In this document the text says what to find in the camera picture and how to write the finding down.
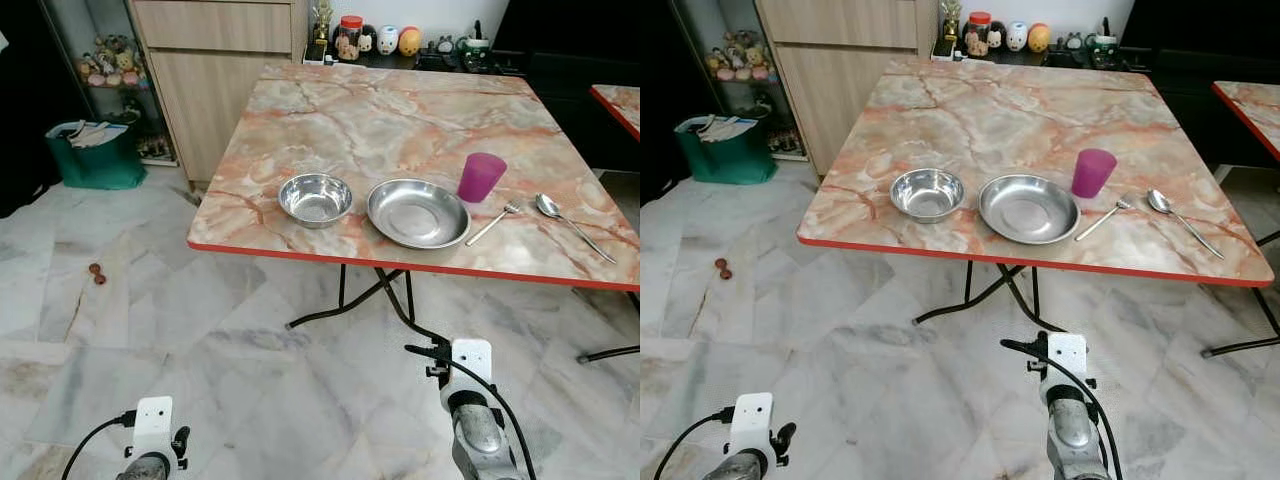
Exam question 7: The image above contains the purple plastic cup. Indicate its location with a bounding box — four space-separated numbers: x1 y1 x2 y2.
1071 148 1119 199
458 152 508 204

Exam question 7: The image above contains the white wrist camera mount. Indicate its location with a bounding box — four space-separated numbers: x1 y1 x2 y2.
728 393 773 461
132 397 174 461
442 339 493 411
1040 333 1089 397

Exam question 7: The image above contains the steel spoon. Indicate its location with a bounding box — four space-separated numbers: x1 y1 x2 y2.
535 193 618 265
1147 189 1226 261

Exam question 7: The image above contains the marble-pattern folding table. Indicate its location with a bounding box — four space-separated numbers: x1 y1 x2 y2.
797 58 1280 359
1212 80 1280 163
590 84 641 142
187 63 641 363

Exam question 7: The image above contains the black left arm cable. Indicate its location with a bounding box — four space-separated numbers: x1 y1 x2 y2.
655 407 737 480
62 410 138 480

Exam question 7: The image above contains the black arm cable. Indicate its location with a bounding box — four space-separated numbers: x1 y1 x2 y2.
448 358 538 480
62 410 138 480
655 407 737 480
1045 354 1115 480

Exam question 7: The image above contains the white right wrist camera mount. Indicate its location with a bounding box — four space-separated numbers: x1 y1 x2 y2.
1040 333 1089 397
442 339 493 411

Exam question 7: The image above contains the gold trophy figurine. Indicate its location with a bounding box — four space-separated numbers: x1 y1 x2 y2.
936 0 964 59
308 0 336 64

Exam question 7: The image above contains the small steel bowl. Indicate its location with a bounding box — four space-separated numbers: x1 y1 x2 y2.
278 173 354 229
889 168 967 223

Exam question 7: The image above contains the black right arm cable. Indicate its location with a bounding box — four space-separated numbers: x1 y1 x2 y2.
1045 354 1115 480
448 358 538 480

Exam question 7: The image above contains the green bag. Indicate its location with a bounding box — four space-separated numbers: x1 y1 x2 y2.
674 114 773 185
45 120 148 191

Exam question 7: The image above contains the glass shelf with plush toys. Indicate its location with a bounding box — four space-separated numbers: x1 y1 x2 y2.
40 0 177 167
670 0 809 162

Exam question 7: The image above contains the light wooden cabinet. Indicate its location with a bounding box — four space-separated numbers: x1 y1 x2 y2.
755 0 941 180
130 0 309 187

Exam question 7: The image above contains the large shallow steel plate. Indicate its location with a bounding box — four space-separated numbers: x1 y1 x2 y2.
366 178 472 250
978 174 1082 246

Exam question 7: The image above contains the black television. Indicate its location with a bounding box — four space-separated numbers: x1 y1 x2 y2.
492 0 641 79
1120 0 1280 76

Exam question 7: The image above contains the steel fork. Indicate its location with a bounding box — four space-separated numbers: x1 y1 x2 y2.
1075 197 1134 242
465 200 523 248

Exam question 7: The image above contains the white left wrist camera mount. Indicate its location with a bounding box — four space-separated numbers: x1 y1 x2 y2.
728 393 773 461
132 397 174 461

